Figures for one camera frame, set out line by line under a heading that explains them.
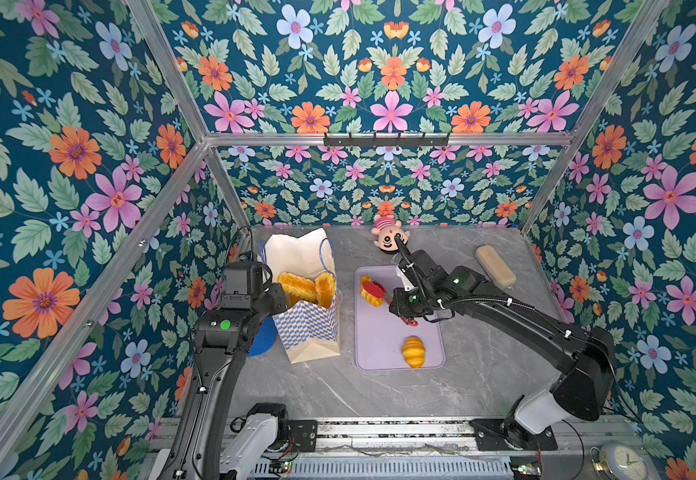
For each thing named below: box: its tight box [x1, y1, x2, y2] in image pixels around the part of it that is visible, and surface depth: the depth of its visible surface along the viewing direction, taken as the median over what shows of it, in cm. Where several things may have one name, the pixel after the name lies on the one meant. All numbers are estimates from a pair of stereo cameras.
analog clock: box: [590, 444, 651, 480], surface depth 69 cm
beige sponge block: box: [474, 244, 517, 287], surface depth 106 cm
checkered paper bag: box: [265, 228, 341, 364], surface depth 80 cm
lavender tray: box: [354, 265, 446, 371], surface depth 89 cm
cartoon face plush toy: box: [371, 215, 410, 252], surface depth 112 cm
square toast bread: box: [277, 272, 317, 303], surface depth 92 cm
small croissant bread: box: [402, 335, 426, 369], surface depth 87 cm
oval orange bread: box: [360, 275, 384, 308], surface depth 87 cm
